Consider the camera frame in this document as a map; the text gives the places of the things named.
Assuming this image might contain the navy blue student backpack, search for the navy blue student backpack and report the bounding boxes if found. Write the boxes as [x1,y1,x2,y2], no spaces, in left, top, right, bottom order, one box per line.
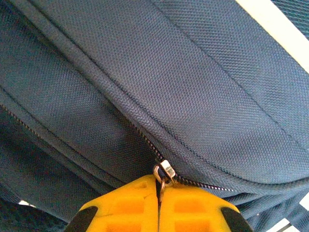
[0,0,309,232]

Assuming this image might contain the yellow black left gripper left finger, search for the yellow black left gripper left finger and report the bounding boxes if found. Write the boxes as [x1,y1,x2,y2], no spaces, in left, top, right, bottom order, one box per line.
[64,175,159,232]

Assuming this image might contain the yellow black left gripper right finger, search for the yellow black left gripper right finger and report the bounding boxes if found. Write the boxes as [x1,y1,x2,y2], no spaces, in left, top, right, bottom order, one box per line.
[160,185,254,232]

